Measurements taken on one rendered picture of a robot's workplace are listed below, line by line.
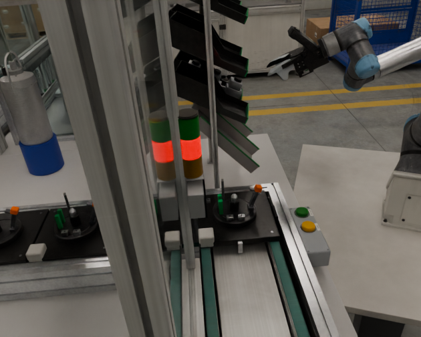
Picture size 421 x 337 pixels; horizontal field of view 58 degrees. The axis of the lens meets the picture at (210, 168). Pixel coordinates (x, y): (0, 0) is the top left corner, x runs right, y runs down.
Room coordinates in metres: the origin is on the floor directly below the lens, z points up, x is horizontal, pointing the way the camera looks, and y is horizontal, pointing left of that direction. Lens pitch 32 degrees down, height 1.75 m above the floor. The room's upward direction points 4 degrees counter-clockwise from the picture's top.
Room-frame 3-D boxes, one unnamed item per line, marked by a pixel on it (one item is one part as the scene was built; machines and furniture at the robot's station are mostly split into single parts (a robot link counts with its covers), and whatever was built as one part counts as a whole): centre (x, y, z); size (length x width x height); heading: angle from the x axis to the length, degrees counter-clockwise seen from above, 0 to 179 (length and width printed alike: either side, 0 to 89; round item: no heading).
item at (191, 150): (0.76, 0.04, 1.33); 0.05 x 0.05 x 0.05
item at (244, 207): (0.96, -0.07, 0.98); 0.14 x 0.14 x 0.02
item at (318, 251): (0.88, -0.29, 0.93); 0.21 x 0.07 x 0.06; 2
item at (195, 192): (0.76, 0.04, 1.29); 0.12 x 0.05 x 0.25; 2
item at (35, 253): (0.94, 0.43, 1.01); 0.24 x 0.24 x 0.13; 2
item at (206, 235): (0.86, 0.03, 0.97); 0.05 x 0.05 x 0.04; 2
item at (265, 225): (0.96, -0.07, 0.96); 0.24 x 0.24 x 0.02; 2
